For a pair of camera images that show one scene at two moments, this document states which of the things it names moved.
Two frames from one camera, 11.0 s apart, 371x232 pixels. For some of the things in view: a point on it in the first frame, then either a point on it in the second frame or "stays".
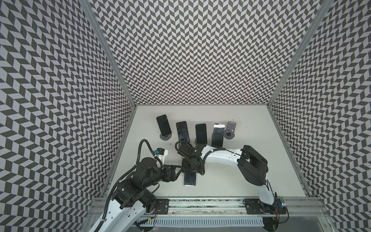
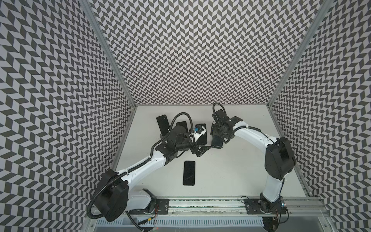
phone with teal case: [217, 137] stays
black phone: [190, 179] stays
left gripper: [166, 170] -> [195, 150]
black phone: [164, 124] stays
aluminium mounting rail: [290, 207] stays
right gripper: [190, 165] -> [217, 135]
